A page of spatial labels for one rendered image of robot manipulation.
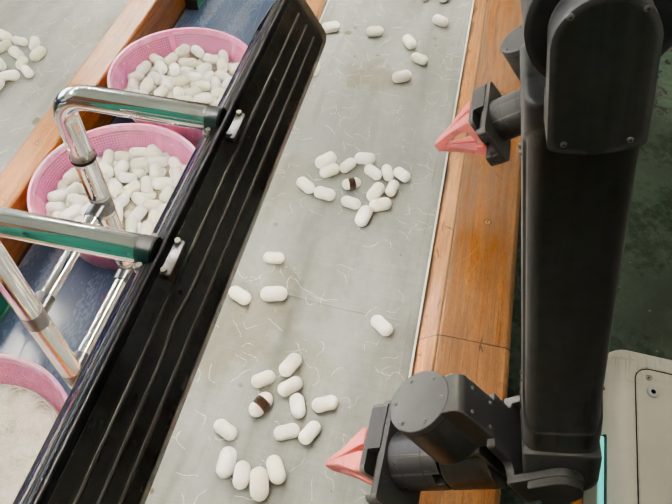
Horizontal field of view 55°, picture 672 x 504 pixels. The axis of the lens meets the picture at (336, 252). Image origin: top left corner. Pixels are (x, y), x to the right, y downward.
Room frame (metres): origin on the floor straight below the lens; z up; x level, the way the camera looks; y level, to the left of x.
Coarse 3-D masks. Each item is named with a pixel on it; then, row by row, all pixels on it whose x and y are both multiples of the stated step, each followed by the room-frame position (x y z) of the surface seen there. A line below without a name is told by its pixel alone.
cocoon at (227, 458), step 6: (222, 450) 0.26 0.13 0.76; (228, 450) 0.26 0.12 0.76; (234, 450) 0.27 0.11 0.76; (222, 456) 0.26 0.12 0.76; (228, 456) 0.26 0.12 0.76; (234, 456) 0.26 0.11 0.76; (222, 462) 0.25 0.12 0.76; (228, 462) 0.25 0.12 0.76; (234, 462) 0.25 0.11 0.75; (216, 468) 0.24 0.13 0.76; (222, 468) 0.24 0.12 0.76; (228, 468) 0.24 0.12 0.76; (222, 474) 0.24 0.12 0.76; (228, 474) 0.24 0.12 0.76
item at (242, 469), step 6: (240, 462) 0.25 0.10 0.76; (246, 462) 0.25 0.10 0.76; (240, 468) 0.24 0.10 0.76; (246, 468) 0.24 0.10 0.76; (234, 474) 0.24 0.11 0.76; (240, 474) 0.24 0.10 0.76; (246, 474) 0.24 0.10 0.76; (234, 480) 0.23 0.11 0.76; (240, 480) 0.23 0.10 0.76; (246, 480) 0.23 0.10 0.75; (234, 486) 0.23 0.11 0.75; (240, 486) 0.22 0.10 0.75; (246, 486) 0.23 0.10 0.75
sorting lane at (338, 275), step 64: (384, 0) 1.24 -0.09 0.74; (448, 0) 1.25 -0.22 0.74; (384, 64) 1.02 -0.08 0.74; (448, 64) 1.03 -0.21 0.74; (320, 128) 0.84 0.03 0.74; (384, 128) 0.84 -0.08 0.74; (384, 192) 0.69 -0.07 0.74; (256, 256) 0.56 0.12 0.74; (320, 256) 0.56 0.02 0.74; (384, 256) 0.57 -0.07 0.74; (256, 320) 0.45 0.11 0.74; (320, 320) 0.45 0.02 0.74; (192, 384) 0.35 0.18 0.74; (320, 384) 0.36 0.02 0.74; (384, 384) 0.36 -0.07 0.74; (192, 448) 0.27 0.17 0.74; (256, 448) 0.27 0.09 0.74; (320, 448) 0.28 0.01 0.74
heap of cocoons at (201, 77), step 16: (176, 48) 1.05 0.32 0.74; (192, 48) 1.05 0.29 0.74; (144, 64) 1.00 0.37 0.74; (160, 64) 1.00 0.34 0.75; (176, 64) 1.00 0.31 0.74; (192, 64) 1.01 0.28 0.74; (208, 64) 1.00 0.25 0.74; (224, 64) 1.00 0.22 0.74; (144, 80) 0.95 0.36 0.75; (160, 80) 0.96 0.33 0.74; (176, 80) 0.95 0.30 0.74; (192, 80) 0.97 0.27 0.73; (208, 80) 0.96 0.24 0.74; (224, 80) 0.96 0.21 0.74; (176, 96) 0.91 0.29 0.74; (192, 96) 0.92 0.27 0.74; (208, 96) 0.91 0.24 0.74
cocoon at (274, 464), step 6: (270, 456) 0.26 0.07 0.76; (276, 456) 0.26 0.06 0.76; (270, 462) 0.25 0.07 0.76; (276, 462) 0.25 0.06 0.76; (282, 462) 0.25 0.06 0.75; (270, 468) 0.24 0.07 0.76; (276, 468) 0.24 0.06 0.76; (282, 468) 0.25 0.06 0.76; (270, 474) 0.24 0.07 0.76; (276, 474) 0.24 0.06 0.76; (282, 474) 0.24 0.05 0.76; (270, 480) 0.23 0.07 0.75; (276, 480) 0.23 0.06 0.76; (282, 480) 0.23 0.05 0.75
